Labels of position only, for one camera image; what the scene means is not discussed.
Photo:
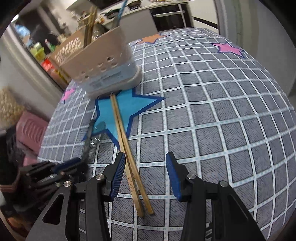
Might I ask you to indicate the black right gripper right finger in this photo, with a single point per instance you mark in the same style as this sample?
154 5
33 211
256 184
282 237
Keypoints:
213 211

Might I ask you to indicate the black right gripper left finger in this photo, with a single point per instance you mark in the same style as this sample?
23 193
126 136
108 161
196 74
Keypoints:
60 218

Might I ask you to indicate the dark plastic spoon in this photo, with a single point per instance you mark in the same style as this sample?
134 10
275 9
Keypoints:
92 137

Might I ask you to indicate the blue patterned chopstick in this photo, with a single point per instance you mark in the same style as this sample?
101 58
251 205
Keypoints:
117 19

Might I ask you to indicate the pink plastic crate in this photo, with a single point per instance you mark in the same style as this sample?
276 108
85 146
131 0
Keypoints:
30 131

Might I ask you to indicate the long bamboo chopstick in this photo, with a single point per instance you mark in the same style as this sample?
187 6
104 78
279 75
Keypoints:
128 170

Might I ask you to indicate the short bamboo chopstick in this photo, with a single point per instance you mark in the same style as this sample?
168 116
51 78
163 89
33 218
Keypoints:
138 181

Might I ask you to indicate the left pink star marker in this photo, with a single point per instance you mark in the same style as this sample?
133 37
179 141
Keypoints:
67 94

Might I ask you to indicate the pink star marker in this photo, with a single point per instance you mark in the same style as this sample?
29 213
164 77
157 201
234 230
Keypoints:
228 48
67 94

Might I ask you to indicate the grey checkered tablecloth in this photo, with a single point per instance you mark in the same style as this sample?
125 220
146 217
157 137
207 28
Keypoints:
224 117

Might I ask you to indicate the blue star marker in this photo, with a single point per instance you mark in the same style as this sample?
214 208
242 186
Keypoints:
130 105

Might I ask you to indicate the beige utensil holder caddy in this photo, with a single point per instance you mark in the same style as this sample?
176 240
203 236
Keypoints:
104 66

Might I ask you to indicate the right pink star marker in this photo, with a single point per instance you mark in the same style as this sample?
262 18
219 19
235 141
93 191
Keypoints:
228 48

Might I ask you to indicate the orange star marker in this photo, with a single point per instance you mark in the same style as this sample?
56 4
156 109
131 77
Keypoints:
151 39

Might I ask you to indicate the black built-in oven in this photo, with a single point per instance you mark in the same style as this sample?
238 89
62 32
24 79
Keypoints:
173 16

